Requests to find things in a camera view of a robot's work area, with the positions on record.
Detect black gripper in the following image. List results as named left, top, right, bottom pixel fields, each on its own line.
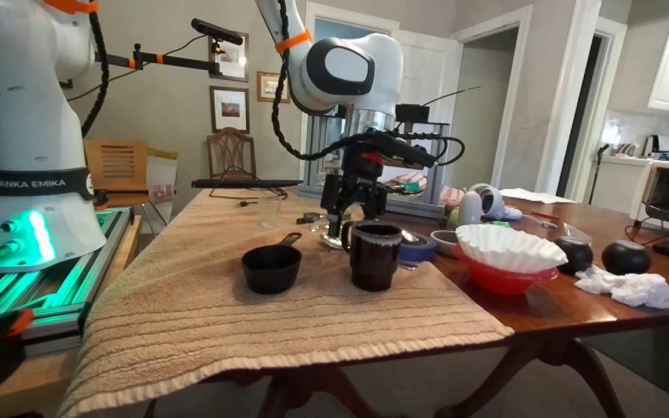
left=321, top=131, right=436, bottom=240

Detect black measuring cup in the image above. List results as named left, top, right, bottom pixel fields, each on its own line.
left=241, top=232, right=301, bottom=294

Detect dark brown mug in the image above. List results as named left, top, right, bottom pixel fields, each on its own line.
left=342, top=221, right=401, bottom=293

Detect white headset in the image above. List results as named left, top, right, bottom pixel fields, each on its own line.
left=457, top=183, right=523, bottom=226

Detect wooden chair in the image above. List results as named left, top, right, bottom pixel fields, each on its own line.
left=207, top=127, right=257, bottom=179

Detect red bowl with filters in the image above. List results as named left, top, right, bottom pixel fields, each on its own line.
left=456, top=223, right=566, bottom=294

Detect white paper sheet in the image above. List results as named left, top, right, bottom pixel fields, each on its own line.
left=500, top=187, right=573, bottom=205

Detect tan towel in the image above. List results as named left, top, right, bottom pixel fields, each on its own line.
left=61, top=193, right=511, bottom=418

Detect black round object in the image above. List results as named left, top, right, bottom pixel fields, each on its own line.
left=602, top=240, right=651, bottom=273
left=558, top=237, right=593, bottom=273

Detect crumpled white tissue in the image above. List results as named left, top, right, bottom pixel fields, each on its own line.
left=575, top=268, right=669, bottom=309

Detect green robot base frame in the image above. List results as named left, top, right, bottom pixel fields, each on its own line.
left=0, top=207, right=134, bottom=357

